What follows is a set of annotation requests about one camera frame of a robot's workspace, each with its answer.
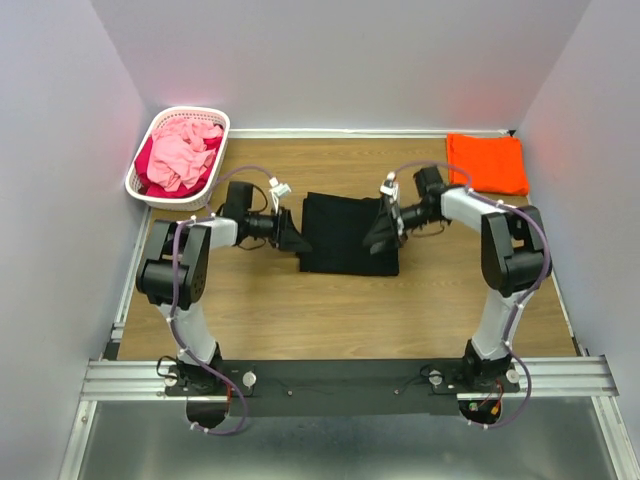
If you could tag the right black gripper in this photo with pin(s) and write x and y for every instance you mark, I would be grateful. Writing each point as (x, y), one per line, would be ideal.
(383, 232)

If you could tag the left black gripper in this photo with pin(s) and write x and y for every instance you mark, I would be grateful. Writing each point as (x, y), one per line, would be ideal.
(285, 235)

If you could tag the black t shirt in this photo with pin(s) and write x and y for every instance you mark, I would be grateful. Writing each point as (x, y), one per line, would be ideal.
(335, 227)

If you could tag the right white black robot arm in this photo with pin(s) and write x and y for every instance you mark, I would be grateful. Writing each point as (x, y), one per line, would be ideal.
(515, 259)

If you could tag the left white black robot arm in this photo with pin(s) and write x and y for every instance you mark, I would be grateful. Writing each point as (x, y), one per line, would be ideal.
(173, 272)

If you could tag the white plastic laundry basket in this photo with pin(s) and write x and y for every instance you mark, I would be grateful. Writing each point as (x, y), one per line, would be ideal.
(199, 200)

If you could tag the folded orange t shirt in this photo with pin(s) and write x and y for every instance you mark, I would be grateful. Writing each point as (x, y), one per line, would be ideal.
(495, 165)

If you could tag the light pink t shirt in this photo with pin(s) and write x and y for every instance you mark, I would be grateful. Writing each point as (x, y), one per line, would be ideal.
(192, 130)

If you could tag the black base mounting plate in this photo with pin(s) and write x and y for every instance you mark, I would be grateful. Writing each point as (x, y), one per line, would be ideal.
(287, 388)

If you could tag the magenta t shirt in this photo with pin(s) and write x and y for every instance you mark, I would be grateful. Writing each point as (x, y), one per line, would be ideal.
(172, 169)

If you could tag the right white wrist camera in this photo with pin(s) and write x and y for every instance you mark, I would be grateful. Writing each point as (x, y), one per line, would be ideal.
(390, 190)

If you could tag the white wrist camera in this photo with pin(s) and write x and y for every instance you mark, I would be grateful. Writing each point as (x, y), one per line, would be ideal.
(277, 191)
(390, 190)

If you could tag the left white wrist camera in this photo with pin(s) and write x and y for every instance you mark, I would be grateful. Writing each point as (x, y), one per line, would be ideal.
(277, 191)

